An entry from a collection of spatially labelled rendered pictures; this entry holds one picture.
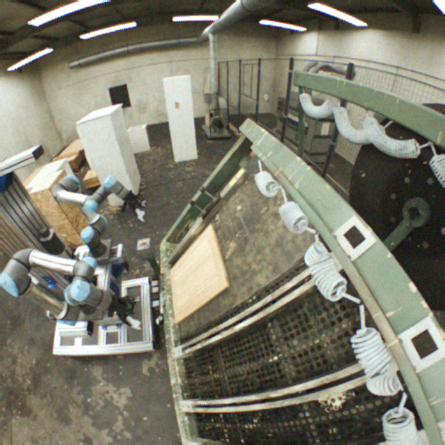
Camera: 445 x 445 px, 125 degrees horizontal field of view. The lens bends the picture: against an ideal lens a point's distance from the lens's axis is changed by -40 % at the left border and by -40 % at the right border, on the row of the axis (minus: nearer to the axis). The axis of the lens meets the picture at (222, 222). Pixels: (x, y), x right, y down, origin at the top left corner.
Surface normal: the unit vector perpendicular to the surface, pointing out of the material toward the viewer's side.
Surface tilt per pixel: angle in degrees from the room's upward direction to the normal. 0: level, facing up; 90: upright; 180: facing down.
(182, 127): 90
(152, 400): 0
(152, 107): 90
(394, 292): 51
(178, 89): 90
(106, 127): 90
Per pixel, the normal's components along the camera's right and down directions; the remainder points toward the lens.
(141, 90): 0.25, 0.68
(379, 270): -0.77, -0.31
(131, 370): -0.02, -0.71
